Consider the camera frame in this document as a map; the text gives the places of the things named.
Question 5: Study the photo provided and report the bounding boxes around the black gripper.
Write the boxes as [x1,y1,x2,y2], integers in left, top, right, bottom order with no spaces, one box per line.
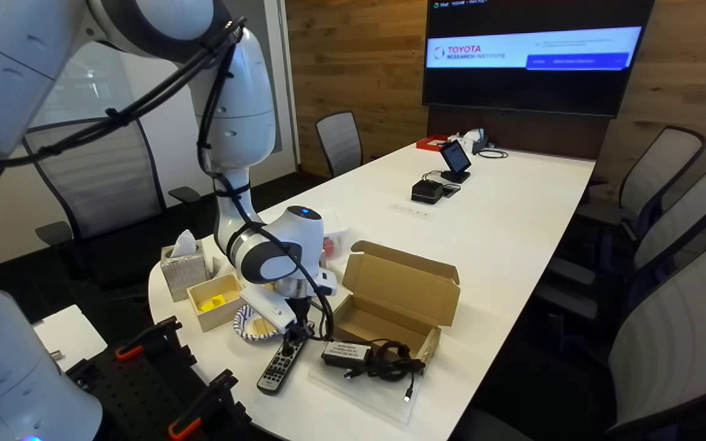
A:
[281,294,319,352]

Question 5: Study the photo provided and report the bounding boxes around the black remote control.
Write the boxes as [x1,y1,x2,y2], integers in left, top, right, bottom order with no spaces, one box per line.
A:
[254,331,314,397]

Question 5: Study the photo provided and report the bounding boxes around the patterned paper plate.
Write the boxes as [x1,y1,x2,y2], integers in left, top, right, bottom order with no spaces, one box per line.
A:
[231,301,292,345]

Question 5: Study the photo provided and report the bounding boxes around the wooden tray box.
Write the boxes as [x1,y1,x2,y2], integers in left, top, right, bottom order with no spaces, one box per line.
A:
[185,272,249,334]

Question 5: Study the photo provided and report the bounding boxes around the yellow block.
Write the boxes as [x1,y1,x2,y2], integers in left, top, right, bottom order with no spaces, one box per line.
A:
[199,288,238,315]

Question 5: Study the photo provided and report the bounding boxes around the open cardboard box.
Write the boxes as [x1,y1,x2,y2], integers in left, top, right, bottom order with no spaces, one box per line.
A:
[332,237,463,366]

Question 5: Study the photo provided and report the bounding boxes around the grey tissue box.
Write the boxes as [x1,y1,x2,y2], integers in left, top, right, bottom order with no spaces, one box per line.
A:
[158,228,218,303]

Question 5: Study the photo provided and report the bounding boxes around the black mounting board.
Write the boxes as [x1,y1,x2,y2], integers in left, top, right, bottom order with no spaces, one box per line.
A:
[64,315,284,441]

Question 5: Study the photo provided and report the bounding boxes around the small black box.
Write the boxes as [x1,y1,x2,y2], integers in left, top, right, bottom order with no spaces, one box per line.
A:
[410,177,448,206]

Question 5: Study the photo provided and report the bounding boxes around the grey mesh office chair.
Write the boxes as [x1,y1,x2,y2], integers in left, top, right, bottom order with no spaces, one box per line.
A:
[465,234,706,441]
[311,109,365,179]
[23,121,204,252]
[583,124,706,228]

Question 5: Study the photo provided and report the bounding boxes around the white paper sheet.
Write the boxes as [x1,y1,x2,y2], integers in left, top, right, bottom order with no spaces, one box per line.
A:
[29,301,110,374]

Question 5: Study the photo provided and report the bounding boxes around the red tray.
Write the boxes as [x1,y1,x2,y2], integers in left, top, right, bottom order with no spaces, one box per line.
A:
[411,132,450,155]

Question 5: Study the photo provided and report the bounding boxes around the black tablet on stand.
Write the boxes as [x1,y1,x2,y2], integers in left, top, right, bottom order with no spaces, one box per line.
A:
[437,138,475,185]

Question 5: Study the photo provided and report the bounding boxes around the grey office chair pair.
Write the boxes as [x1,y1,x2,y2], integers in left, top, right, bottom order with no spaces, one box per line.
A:
[547,167,706,283]

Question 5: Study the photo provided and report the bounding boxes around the black power adapter with cable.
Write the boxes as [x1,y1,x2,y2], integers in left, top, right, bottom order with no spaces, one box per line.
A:
[319,336,430,403]

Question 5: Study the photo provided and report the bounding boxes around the black clamp orange handle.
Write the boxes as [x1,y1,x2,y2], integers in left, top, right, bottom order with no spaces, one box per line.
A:
[164,367,242,441]
[113,314,185,367]

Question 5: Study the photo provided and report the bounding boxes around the thin cable on table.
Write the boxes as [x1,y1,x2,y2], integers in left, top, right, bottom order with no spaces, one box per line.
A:
[474,143,513,162]

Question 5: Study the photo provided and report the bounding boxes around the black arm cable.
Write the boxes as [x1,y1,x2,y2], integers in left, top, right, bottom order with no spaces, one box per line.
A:
[0,15,339,343]

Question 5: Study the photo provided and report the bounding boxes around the wall-mounted flat screen TV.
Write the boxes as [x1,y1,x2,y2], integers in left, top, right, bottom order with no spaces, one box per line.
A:
[420,0,659,121]

